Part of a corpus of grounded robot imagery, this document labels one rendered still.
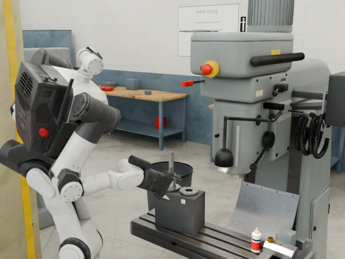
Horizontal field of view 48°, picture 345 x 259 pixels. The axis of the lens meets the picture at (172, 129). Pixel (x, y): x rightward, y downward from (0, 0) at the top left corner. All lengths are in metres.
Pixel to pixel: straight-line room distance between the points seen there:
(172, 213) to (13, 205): 1.46
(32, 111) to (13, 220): 1.75
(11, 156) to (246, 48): 1.01
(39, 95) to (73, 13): 7.73
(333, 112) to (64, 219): 1.18
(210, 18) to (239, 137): 5.20
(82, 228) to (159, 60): 5.87
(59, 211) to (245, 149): 0.79
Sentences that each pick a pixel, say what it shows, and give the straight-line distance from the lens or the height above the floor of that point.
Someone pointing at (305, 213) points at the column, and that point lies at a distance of 2.10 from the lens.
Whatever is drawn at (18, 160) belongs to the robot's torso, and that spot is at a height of 1.39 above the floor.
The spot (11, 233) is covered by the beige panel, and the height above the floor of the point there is 0.49.
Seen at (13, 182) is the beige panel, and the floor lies 0.87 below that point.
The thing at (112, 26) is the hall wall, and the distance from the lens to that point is 8.17.
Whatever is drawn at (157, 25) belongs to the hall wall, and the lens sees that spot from 7.36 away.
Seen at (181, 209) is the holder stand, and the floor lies 1.07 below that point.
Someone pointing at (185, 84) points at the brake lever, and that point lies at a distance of 1.46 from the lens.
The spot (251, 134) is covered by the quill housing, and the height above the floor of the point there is 1.50.
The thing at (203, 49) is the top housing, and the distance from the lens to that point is 1.45.
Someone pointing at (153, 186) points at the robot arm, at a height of 1.28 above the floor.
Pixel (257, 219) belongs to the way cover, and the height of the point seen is 0.96.
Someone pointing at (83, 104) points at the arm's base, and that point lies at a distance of 1.30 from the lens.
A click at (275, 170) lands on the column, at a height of 1.21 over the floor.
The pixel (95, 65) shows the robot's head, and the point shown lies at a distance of 1.48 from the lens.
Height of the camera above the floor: 1.87
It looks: 14 degrees down
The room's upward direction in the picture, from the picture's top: straight up
